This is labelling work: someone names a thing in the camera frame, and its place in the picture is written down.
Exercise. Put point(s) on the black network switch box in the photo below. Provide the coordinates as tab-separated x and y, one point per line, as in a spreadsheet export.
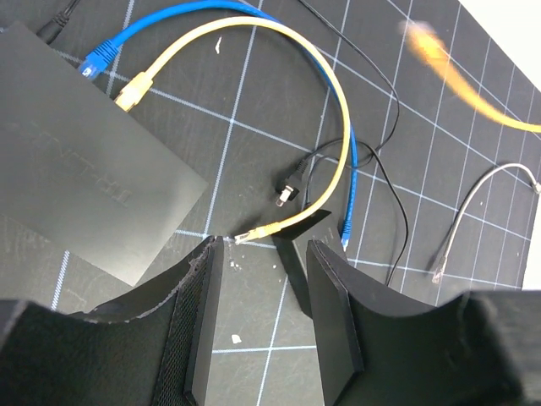
81	172

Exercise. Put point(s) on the black power adapter brick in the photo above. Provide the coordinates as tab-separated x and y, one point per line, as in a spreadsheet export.
291	244

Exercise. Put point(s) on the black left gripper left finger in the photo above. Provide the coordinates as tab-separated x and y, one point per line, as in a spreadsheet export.
150	346

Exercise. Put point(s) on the black grid cutting mat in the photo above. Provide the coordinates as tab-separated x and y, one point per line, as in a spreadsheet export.
241	106

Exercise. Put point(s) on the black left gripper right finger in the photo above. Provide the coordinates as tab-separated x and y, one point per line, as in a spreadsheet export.
377	346

